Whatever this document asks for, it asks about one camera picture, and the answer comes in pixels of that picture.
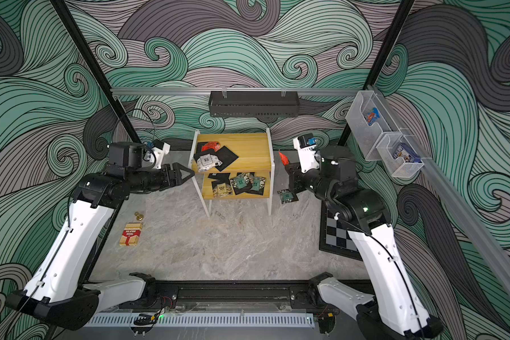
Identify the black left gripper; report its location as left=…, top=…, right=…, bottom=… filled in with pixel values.
left=126, top=163, right=194, bottom=195

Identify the red tea bag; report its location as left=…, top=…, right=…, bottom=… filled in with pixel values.
left=201, top=141, right=221, bottom=152

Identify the black tea bag back side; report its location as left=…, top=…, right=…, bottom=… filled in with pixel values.
left=215, top=146, right=239, bottom=171

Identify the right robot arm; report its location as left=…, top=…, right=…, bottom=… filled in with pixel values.
left=280, top=146, right=444, bottom=339

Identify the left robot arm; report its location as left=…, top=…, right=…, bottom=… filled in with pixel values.
left=6, top=142, right=194, bottom=330

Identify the black barcode tea bag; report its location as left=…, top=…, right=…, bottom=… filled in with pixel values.
left=208, top=173, right=230, bottom=184

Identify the white metal wooden shelf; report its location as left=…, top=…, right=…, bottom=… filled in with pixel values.
left=188, top=128, right=276, bottom=217

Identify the yellow label tea bag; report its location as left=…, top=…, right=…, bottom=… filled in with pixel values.
left=212, top=181, right=234, bottom=198

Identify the green label tea bag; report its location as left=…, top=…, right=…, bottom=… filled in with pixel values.
left=229, top=172, right=254, bottom=195

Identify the black chessboard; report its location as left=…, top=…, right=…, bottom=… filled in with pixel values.
left=319, top=203, right=362, bottom=261

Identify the red gold card box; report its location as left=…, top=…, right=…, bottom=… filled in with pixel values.
left=119, top=222, right=143, bottom=247

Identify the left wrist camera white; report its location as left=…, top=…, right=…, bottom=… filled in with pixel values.
left=144, top=140, right=171, bottom=169

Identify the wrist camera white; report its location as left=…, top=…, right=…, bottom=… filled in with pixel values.
left=144, top=140, right=171, bottom=169
left=293, top=133, right=320, bottom=174

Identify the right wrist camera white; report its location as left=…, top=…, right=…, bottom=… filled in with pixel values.
left=293, top=133, right=320, bottom=174

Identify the black frame post right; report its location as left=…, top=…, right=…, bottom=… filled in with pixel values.
left=336, top=0, right=417, bottom=147

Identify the black frame post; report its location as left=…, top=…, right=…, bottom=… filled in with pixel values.
left=336, top=0, right=417, bottom=147
left=50, top=0, right=141, bottom=143

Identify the black wire mesh basket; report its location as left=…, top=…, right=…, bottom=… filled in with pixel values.
left=208, top=92, right=300, bottom=119

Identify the clear wall bin upper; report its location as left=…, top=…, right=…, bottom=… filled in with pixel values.
left=347, top=91, right=392, bottom=161

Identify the clear wall bin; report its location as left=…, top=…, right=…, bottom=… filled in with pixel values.
left=347, top=91, right=392, bottom=161
left=376, top=133, right=424, bottom=179

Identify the clear wall bin lower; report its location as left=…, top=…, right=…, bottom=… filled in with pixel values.
left=376, top=133, right=424, bottom=179

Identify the aluminium wall rail back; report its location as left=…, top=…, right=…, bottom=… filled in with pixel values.
left=111, top=86, right=360, bottom=97

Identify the aluminium wall rail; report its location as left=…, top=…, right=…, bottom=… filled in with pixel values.
left=111, top=86, right=360, bottom=97
left=368, top=85, right=510, bottom=297

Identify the white slotted cable duct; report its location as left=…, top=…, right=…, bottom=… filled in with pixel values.
left=85, top=312, right=315, bottom=330

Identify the black frame post left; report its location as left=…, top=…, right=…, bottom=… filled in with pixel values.
left=50, top=0, right=141, bottom=143

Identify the aluminium wall rail right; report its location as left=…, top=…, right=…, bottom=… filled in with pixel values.
left=368, top=85, right=510, bottom=297

